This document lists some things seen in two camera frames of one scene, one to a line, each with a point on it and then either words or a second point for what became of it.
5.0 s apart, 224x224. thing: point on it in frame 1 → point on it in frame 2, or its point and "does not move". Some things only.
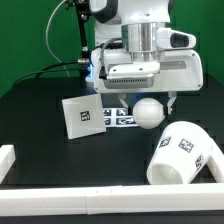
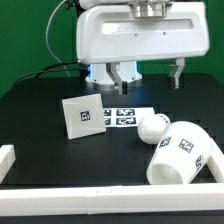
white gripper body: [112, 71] → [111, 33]
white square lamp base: [84, 115] does not move
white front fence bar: [115, 199] does not move
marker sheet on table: [118, 117] does not move
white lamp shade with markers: [180, 152] does not move
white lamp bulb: [148, 113] → [152, 126]
